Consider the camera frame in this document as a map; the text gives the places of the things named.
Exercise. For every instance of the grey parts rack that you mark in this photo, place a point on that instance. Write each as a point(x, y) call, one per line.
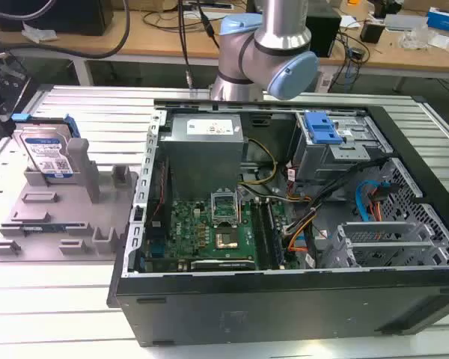
point(60, 224)

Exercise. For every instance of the black open PC case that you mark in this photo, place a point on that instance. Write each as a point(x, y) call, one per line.
point(269, 299)

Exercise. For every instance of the grey disk bay bracket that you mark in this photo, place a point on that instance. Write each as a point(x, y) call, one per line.
point(381, 239)

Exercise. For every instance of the blue white box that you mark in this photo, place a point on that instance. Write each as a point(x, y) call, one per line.
point(446, 18)

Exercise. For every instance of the black graphics card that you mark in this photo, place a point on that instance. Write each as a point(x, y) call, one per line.
point(222, 264)

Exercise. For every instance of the grey optical drive cage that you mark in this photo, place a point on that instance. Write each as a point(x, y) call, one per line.
point(336, 149)

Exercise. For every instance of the RAM stick on rack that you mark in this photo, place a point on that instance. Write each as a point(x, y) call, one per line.
point(45, 227)

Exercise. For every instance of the small black device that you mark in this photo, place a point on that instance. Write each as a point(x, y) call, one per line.
point(372, 31)

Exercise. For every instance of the wooden desk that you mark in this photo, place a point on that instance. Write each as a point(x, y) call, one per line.
point(172, 37)

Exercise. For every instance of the hard disk in blue carrier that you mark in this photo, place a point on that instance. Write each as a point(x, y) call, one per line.
point(46, 149)

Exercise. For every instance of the black box on desk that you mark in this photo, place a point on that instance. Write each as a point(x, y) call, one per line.
point(60, 15)

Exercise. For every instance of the blue drive bay latch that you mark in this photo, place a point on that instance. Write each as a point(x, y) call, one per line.
point(322, 129)

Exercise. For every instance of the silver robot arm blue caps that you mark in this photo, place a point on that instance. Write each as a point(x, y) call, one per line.
point(273, 45)

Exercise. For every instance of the green motherboard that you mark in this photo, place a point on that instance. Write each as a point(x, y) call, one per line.
point(206, 232)

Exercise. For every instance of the grey power supply unit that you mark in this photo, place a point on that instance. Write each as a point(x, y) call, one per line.
point(202, 157)

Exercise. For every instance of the black computer tower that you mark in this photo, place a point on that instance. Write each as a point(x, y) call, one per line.
point(323, 31)

